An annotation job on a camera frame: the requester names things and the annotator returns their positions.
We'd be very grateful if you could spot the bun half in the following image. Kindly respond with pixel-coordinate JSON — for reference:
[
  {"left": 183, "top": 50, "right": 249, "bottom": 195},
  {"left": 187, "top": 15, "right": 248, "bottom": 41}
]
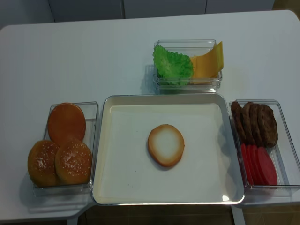
[
  {"left": 147, "top": 124, "right": 185, "bottom": 167},
  {"left": 47, "top": 103, "right": 86, "bottom": 146}
]

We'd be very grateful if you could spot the clear lettuce cheese container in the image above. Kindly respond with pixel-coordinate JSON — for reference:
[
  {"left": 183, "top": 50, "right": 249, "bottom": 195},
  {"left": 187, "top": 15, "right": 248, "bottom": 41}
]
[{"left": 153, "top": 39, "right": 222, "bottom": 93}]

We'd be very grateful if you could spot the front yellow cheese slice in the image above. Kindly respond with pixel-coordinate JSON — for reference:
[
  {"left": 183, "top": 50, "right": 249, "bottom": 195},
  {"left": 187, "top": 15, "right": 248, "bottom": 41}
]
[{"left": 190, "top": 52, "right": 218, "bottom": 78}]

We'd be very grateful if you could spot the yellow cheese slice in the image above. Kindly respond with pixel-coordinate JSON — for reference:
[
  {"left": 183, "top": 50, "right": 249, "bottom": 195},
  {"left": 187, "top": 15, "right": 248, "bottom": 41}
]
[
  {"left": 190, "top": 52, "right": 218, "bottom": 78},
  {"left": 210, "top": 41, "right": 224, "bottom": 73}
]

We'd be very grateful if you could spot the rear yellow cheese slice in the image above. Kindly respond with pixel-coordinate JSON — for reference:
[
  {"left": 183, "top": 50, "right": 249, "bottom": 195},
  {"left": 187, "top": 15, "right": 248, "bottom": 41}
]
[{"left": 210, "top": 41, "right": 224, "bottom": 73}]

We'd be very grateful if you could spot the lower green lettuce leaf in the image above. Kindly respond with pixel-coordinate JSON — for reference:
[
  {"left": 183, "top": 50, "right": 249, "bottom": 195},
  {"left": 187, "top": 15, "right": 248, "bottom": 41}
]
[{"left": 158, "top": 75, "right": 190, "bottom": 86}]

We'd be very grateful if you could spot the green lettuce leaf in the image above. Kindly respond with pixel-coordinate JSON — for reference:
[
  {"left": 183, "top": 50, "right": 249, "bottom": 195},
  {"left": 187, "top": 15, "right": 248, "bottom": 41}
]
[
  {"left": 158, "top": 75, "right": 190, "bottom": 86},
  {"left": 153, "top": 45, "right": 194, "bottom": 79}
]

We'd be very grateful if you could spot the clear bun container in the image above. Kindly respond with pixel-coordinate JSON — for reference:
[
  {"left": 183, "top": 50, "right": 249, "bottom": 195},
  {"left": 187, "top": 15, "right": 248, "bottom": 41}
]
[{"left": 32, "top": 102, "right": 99, "bottom": 197}]

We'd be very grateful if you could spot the white square metal tray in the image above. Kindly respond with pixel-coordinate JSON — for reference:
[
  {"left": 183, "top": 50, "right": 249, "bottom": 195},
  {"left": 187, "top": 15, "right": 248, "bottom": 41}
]
[{"left": 92, "top": 93, "right": 245, "bottom": 205}]

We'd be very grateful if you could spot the leftmost brown meat patty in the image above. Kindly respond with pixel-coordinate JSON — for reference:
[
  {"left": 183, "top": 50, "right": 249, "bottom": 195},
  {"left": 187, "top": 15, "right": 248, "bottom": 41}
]
[{"left": 231, "top": 101, "right": 247, "bottom": 143}]

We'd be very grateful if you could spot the brown meat patty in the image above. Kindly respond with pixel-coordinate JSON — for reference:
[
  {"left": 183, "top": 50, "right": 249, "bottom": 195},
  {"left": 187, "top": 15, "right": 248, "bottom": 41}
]
[
  {"left": 231, "top": 101, "right": 247, "bottom": 143},
  {"left": 242, "top": 102, "right": 256, "bottom": 145},
  {"left": 249, "top": 103, "right": 264, "bottom": 147},
  {"left": 258, "top": 105, "right": 278, "bottom": 148}
]

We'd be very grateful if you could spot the right sesame top bun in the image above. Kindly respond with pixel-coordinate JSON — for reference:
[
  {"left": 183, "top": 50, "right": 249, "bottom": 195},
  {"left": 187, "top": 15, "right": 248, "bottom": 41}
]
[{"left": 55, "top": 139, "right": 92, "bottom": 185}]

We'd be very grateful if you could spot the sesame bun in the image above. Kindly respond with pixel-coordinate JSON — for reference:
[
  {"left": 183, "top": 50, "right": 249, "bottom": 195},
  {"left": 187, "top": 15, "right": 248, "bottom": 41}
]
[
  {"left": 27, "top": 140, "right": 60, "bottom": 187},
  {"left": 55, "top": 139, "right": 92, "bottom": 185}
]

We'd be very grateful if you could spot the leftmost red tomato slice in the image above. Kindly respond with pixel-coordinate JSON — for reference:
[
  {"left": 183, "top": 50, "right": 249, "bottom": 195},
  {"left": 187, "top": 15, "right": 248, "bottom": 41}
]
[{"left": 240, "top": 143, "right": 253, "bottom": 185}]

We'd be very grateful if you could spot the red tomato slice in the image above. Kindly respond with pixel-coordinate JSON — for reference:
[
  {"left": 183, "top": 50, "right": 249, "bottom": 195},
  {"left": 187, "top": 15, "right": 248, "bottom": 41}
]
[
  {"left": 240, "top": 143, "right": 253, "bottom": 185},
  {"left": 246, "top": 145, "right": 258, "bottom": 185},
  {"left": 249, "top": 145, "right": 264, "bottom": 185},
  {"left": 256, "top": 147, "right": 278, "bottom": 185}
]

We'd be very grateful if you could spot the left sesame top bun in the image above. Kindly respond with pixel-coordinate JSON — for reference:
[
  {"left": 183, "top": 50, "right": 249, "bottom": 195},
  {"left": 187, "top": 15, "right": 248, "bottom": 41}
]
[{"left": 27, "top": 140, "right": 60, "bottom": 187}]

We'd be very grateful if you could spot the rightmost brown meat patty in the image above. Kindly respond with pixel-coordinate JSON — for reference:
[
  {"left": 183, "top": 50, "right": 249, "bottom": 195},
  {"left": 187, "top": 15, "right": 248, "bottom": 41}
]
[{"left": 258, "top": 105, "right": 278, "bottom": 148}]

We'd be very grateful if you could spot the clear patty tomato container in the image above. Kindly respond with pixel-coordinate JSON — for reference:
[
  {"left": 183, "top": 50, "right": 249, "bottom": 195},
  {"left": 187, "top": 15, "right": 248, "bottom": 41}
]
[{"left": 229, "top": 99, "right": 300, "bottom": 203}]

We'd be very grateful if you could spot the rightmost red tomato slice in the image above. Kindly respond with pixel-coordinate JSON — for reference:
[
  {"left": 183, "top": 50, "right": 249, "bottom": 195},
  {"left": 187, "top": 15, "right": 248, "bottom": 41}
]
[{"left": 256, "top": 147, "right": 278, "bottom": 185}]

